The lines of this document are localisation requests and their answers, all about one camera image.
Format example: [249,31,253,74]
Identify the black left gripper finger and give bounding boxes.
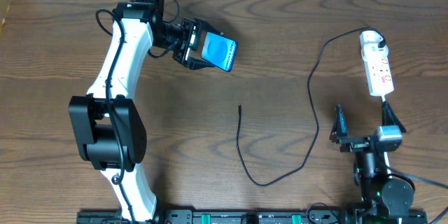
[203,21,224,36]
[187,58,214,69]

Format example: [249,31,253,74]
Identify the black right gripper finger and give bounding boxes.
[330,104,348,143]
[381,101,407,133]

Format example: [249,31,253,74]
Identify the blue Galaxy smartphone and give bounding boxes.
[201,32,238,72]

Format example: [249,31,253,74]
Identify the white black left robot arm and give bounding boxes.
[69,0,224,223]

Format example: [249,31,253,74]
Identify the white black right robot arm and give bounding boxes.
[330,101,416,223]

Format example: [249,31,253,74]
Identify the white USB charger plug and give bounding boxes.
[360,30,389,53]

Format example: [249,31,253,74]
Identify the white power strip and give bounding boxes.
[361,44,394,97]

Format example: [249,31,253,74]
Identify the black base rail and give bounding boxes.
[76,209,428,224]

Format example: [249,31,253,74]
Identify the black charging cable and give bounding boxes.
[236,26,387,188]

